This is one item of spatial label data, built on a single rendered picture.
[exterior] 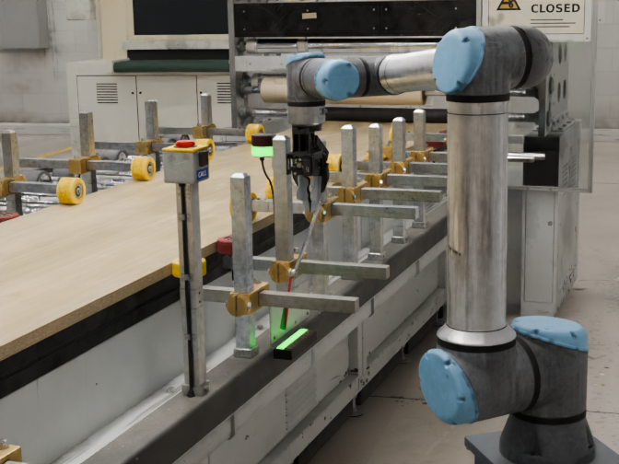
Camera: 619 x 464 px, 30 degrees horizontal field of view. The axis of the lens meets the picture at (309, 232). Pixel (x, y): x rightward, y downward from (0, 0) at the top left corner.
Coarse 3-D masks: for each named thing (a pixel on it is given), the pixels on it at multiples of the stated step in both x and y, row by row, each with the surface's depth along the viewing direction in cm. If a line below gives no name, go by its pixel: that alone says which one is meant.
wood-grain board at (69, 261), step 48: (336, 144) 471; (384, 144) 468; (96, 192) 369; (144, 192) 367; (0, 240) 300; (48, 240) 299; (96, 240) 298; (144, 240) 296; (0, 288) 251; (48, 288) 251; (96, 288) 250; (0, 336) 216; (48, 336) 225
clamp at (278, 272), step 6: (306, 252) 293; (294, 258) 287; (306, 258) 293; (276, 264) 282; (282, 264) 281; (288, 264) 283; (294, 264) 285; (270, 270) 283; (276, 270) 282; (282, 270) 282; (270, 276) 283; (276, 276) 282; (282, 276) 282; (276, 282) 283; (282, 282) 282
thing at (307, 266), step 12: (228, 264) 294; (264, 264) 291; (300, 264) 287; (312, 264) 286; (324, 264) 285; (336, 264) 284; (348, 264) 283; (360, 264) 283; (372, 264) 283; (348, 276) 283; (360, 276) 282; (372, 276) 281; (384, 276) 280
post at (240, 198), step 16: (240, 176) 256; (240, 192) 256; (240, 208) 257; (240, 224) 258; (240, 240) 259; (240, 256) 260; (240, 272) 260; (240, 288) 261; (240, 320) 263; (240, 336) 264
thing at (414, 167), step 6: (360, 162) 382; (366, 162) 382; (384, 162) 379; (414, 162) 378; (420, 162) 377; (426, 162) 377; (360, 168) 383; (366, 168) 382; (414, 168) 376; (420, 168) 376; (426, 168) 375; (432, 168) 374; (438, 168) 373; (444, 168) 373
